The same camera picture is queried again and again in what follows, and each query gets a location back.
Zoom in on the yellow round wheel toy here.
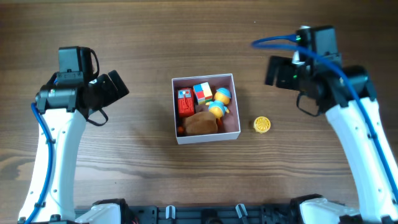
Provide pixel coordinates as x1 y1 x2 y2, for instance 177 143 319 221
253 116 271 134

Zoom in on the orange blue duck toy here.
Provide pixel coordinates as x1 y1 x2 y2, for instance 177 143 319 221
206 87 232 126

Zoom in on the white cardboard box pink inside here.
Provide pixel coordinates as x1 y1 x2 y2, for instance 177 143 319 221
172 73 241 145

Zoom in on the colourful puzzle cube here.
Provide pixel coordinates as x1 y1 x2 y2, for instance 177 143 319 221
193 82 213 105

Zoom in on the brown plush toy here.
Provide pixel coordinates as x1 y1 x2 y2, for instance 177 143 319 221
177 111 218 136

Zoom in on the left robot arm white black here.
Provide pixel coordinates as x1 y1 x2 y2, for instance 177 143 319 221
17 46 129 223

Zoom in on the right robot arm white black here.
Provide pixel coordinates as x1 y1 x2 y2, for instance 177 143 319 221
255 26 397 223

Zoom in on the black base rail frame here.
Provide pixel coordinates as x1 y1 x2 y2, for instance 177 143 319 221
129 203 303 224

